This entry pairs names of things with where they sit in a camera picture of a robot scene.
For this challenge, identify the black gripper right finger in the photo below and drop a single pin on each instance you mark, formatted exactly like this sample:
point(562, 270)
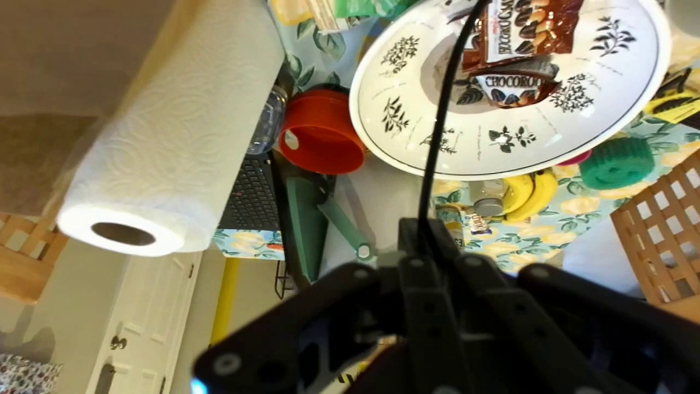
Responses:
point(570, 313)

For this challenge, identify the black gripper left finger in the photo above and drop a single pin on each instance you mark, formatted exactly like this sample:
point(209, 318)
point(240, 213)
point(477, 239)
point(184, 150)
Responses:
point(364, 284)

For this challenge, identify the wooden lattice trivet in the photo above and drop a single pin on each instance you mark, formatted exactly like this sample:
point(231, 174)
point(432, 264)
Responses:
point(619, 220)

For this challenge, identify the yellow plastic toy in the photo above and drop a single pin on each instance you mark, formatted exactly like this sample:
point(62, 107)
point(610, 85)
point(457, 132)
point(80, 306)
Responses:
point(528, 193)

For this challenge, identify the yellow stick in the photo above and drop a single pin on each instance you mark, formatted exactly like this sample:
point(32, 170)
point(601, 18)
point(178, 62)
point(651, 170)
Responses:
point(227, 299)

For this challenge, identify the black mesh mat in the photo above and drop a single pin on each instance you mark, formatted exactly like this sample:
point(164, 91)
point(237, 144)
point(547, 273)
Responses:
point(253, 193)

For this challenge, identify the green round scrubber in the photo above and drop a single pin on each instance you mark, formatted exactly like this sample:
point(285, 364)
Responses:
point(615, 164)

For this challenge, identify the red plastic cup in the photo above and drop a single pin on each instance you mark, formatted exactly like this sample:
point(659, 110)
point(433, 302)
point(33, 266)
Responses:
point(321, 132)

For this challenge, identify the white plate with leaf print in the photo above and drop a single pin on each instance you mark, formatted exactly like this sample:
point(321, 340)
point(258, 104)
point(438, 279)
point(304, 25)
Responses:
point(407, 110)

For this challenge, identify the white cabinet door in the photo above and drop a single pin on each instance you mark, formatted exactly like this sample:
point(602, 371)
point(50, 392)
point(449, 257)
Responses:
point(145, 319)

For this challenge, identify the brown chocolate wrapper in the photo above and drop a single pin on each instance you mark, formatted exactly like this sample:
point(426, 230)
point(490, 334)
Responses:
point(511, 88)
point(532, 29)

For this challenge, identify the white paper towel roll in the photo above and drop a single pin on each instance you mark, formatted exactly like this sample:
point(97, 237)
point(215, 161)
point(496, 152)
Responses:
point(176, 132)

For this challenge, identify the wooden lattice furniture piece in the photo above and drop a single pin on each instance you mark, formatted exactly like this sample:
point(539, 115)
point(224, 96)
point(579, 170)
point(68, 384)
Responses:
point(29, 276)

